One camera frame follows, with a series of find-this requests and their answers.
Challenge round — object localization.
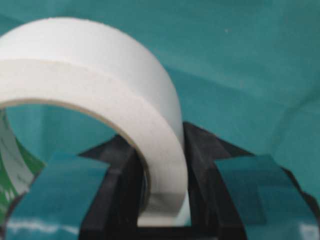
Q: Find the green table cloth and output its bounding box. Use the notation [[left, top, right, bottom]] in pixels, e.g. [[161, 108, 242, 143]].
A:
[[0, 0, 320, 240]]

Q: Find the white duct tape roll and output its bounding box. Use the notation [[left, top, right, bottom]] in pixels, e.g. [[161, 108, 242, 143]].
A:
[[0, 17, 189, 227]]

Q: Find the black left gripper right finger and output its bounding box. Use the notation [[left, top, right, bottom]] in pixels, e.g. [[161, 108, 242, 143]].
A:
[[183, 121, 320, 240]]

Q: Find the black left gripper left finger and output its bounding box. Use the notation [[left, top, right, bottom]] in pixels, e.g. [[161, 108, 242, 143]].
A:
[[6, 134, 140, 240]]

